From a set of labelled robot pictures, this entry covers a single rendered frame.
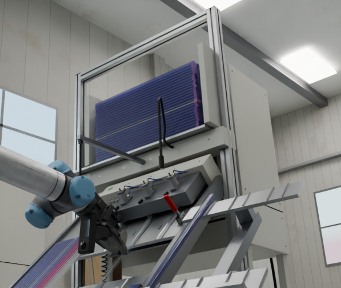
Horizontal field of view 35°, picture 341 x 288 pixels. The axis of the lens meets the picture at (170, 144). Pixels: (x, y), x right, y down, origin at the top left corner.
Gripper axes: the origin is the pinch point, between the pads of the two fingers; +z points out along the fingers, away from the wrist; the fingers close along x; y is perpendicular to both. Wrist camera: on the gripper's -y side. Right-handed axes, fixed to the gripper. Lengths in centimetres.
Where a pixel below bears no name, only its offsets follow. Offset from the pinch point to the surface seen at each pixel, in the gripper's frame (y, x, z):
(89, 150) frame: 55, 36, -10
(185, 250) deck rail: 0.7, -21.0, 4.6
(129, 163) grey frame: 48, 18, -1
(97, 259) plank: 317, 418, 284
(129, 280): -13.6, -11.2, -2.1
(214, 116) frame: 53, -23, -5
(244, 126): 70, -21, 12
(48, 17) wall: 580, 441, 16
